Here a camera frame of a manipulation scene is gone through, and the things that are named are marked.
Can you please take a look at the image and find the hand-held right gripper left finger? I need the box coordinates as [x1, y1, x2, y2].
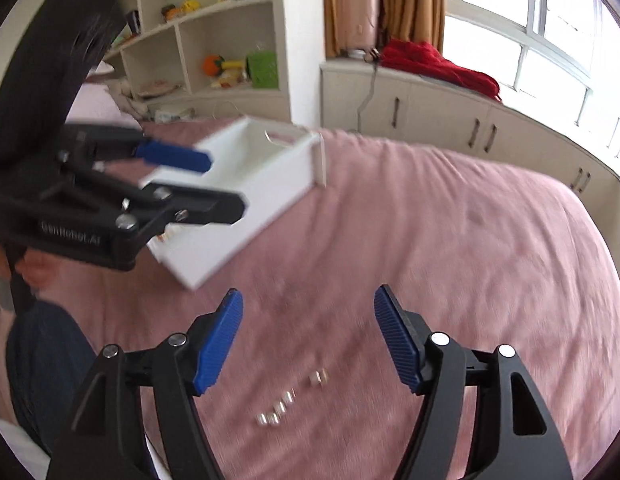
[46, 288, 244, 480]

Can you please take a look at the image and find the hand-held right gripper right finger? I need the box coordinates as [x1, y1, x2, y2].
[374, 284, 575, 480]

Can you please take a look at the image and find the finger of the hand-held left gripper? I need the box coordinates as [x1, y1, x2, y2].
[44, 180, 248, 233]
[60, 127, 213, 173]

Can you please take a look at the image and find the white rectangular storage box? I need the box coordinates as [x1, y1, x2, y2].
[140, 116, 327, 291]

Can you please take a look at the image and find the person's left hand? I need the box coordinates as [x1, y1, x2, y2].
[0, 235, 63, 293]

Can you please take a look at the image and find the white power strip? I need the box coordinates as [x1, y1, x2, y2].
[154, 107, 195, 122]

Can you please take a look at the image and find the light pink pillow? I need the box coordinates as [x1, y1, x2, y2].
[70, 80, 140, 126]

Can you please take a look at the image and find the pink fleece blanket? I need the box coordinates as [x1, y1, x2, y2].
[0, 120, 616, 480]

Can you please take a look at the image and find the green box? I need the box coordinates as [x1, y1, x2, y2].
[246, 51, 279, 90]

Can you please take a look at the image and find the white bookshelf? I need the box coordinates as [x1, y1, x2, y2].
[74, 0, 291, 121]

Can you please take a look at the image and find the white window seat cabinet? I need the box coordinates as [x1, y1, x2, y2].
[320, 57, 620, 311]

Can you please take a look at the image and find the red blanket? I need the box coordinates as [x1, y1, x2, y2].
[380, 39, 502, 103]

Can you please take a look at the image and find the brown curtain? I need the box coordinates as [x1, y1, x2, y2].
[322, 0, 445, 58]

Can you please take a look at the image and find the bay window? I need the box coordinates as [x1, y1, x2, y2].
[442, 0, 620, 161]

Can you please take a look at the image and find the black cable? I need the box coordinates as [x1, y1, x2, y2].
[357, 60, 378, 133]

